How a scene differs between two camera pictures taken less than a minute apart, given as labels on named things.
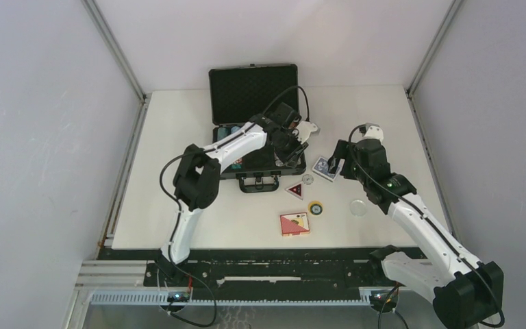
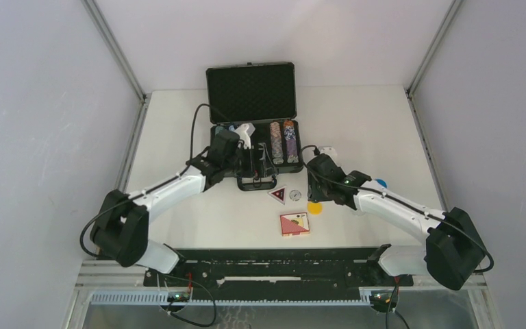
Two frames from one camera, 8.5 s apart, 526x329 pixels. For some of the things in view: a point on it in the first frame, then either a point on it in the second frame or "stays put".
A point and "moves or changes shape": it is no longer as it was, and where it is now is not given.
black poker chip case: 238,92 stays put
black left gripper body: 288,144 -> 229,164
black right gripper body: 347,150 -> 318,190
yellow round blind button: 315,208 stays put
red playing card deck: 294,223 stays put
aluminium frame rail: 129,275 stays put
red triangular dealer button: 297,189 -> 279,193
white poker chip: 307,179 moves or changes shape
